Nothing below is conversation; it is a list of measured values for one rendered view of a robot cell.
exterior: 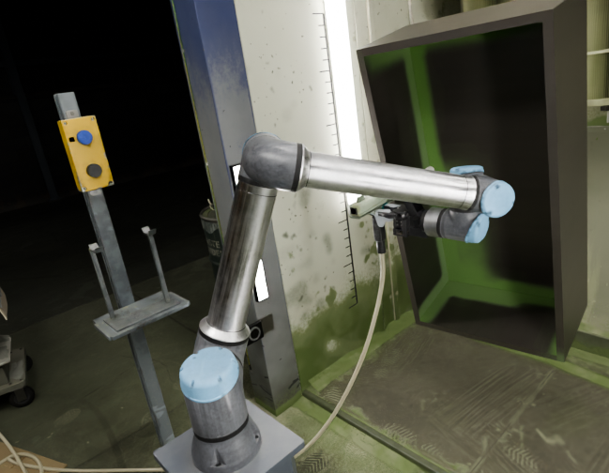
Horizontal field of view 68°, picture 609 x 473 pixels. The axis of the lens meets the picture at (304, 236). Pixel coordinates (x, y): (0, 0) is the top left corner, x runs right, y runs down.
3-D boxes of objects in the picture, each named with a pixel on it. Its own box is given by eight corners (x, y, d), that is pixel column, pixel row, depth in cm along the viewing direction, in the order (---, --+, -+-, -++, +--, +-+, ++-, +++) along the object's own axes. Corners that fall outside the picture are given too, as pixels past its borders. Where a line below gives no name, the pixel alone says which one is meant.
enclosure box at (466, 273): (449, 280, 226) (405, 25, 173) (587, 304, 186) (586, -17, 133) (416, 324, 205) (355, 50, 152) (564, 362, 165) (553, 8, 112)
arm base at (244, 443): (216, 488, 112) (207, 456, 109) (180, 450, 126) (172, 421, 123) (275, 443, 124) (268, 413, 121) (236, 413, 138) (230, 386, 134)
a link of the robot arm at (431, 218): (434, 214, 132) (450, 203, 138) (419, 212, 135) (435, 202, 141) (436, 242, 135) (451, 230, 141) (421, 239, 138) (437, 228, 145)
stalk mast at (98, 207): (173, 444, 220) (69, 93, 168) (178, 450, 215) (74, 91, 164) (161, 450, 216) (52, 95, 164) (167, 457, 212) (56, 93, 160)
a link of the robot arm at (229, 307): (184, 389, 129) (240, 128, 109) (191, 356, 145) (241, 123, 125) (237, 398, 132) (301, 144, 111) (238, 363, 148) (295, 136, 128)
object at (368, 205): (366, 267, 147) (357, 201, 140) (355, 265, 151) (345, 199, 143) (439, 218, 179) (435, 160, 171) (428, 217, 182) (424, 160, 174)
